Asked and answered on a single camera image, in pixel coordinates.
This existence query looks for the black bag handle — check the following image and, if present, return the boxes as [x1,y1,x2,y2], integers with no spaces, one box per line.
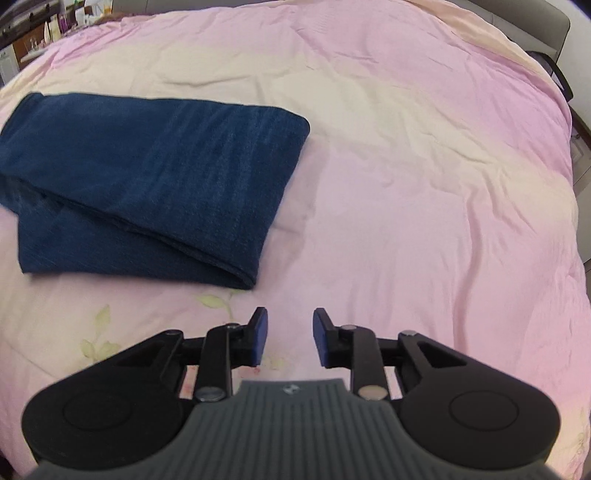
[527,51,574,102]

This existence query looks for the wooden nightstand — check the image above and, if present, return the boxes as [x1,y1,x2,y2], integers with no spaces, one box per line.
[12,18,54,67]
[570,109,590,196]

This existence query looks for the pink cream duvet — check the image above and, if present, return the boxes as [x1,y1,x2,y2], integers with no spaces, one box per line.
[1,1,590,479]

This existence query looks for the grey upholstered headboard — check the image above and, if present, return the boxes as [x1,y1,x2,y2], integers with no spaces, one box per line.
[456,0,571,61]

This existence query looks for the wooden right nightstand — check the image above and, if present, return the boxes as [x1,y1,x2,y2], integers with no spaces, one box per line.
[570,109,590,196]

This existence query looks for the blue denim jeans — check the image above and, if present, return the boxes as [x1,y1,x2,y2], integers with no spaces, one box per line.
[1,92,311,290]

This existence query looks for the wooden left nightstand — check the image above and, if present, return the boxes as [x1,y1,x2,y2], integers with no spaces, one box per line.
[12,18,54,67]

